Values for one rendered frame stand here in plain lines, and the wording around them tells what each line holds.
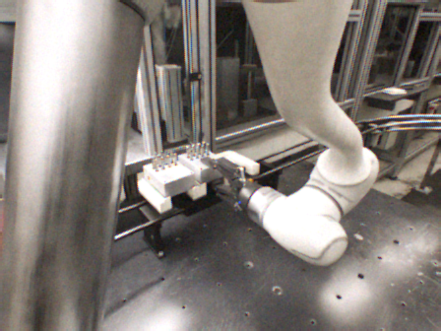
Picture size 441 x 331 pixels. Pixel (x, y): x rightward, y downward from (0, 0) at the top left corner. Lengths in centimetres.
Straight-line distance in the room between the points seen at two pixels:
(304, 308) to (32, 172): 66
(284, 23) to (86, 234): 24
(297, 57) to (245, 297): 62
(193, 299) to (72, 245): 52
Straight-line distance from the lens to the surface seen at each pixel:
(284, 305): 77
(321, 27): 26
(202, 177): 78
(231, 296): 77
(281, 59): 28
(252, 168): 90
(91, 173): 26
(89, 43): 25
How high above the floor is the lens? 129
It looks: 28 degrees down
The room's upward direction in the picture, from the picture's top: straight up
